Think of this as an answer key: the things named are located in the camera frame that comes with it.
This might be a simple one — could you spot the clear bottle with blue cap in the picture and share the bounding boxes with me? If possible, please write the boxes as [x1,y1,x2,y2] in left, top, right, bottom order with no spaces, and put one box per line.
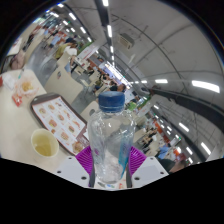
[86,90,137,185]

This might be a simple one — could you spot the brown food tray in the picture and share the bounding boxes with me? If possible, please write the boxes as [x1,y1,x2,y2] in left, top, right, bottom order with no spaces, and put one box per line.
[30,92,90,157]

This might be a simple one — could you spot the ceiling air conditioner unit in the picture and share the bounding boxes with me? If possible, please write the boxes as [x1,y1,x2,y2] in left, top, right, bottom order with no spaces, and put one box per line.
[117,32,135,50]

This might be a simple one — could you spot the printed paper tray liner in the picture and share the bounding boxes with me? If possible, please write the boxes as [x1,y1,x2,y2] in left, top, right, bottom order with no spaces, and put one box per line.
[33,96,86,154]

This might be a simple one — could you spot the ceiling lights group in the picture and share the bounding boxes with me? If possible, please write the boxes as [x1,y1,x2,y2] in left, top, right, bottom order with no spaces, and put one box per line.
[49,0,222,164]

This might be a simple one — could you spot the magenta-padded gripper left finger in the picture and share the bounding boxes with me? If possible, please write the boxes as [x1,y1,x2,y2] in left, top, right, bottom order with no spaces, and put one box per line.
[54,145,98,188]

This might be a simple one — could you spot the beige chair with round hole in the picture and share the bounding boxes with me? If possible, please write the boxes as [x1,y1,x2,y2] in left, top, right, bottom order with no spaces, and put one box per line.
[43,68,84,105]
[79,99,100,123]

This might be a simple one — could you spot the fries in paper wrapper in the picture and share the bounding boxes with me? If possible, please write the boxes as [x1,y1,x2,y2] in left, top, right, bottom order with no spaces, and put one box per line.
[14,76,38,98]

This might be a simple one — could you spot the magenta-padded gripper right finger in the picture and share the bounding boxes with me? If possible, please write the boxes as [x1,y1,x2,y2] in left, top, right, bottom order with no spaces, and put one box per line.
[126,145,170,189]

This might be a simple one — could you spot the cream paper cup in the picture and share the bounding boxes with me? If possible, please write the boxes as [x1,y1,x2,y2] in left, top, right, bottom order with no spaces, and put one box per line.
[30,128,60,158]

